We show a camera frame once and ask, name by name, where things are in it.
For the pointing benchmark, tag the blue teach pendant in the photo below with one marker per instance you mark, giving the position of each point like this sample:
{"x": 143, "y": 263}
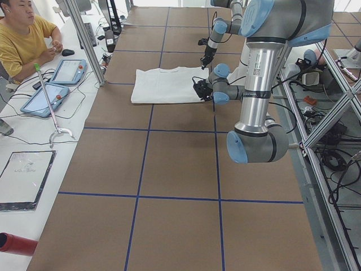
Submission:
{"x": 69, "y": 72}
{"x": 37, "y": 104}

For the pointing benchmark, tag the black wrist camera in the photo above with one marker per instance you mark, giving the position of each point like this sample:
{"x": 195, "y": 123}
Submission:
{"x": 203, "y": 42}

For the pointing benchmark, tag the blue teach pendant far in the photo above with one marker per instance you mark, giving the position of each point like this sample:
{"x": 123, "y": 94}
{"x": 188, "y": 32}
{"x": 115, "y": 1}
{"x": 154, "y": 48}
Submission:
{"x": 69, "y": 72}

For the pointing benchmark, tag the aluminium frame post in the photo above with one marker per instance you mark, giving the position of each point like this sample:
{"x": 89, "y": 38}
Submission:
{"x": 87, "y": 46}

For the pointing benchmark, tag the black computer mouse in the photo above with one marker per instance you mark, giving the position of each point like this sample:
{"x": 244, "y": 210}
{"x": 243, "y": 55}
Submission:
{"x": 67, "y": 52}

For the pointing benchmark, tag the white long-sleeve printed shirt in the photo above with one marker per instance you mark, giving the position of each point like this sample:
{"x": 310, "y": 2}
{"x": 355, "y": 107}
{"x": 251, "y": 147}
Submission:
{"x": 159, "y": 86}

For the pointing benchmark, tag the black keyboard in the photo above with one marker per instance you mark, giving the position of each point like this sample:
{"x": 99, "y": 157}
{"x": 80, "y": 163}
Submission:
{"x": 90, "y": 33}

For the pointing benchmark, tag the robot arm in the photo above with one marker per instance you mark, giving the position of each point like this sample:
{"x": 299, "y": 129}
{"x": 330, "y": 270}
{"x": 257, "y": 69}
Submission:
{"x": 220, "y": 27}
{"x": 271, "y": 29}

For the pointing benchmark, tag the red bottle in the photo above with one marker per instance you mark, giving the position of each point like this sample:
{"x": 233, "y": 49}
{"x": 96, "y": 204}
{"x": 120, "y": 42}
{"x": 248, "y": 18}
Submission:
{"x": 17, "y": 245}

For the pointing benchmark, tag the man in yellow shirt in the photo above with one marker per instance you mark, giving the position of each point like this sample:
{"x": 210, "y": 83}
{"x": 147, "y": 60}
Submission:
{"x": 26, "y": 39}

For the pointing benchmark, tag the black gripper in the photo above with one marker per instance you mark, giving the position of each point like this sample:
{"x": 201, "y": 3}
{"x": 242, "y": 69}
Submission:
{"x": 208, "y": 51}
{"x": 205, "y": 90}

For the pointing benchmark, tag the blue teach pendant near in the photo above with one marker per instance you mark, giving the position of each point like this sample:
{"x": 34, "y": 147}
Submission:
{"x": 37, "y": 104}

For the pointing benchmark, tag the metal reacher grabber stick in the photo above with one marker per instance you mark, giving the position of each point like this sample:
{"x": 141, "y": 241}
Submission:
{"x": 58, "y": 129}

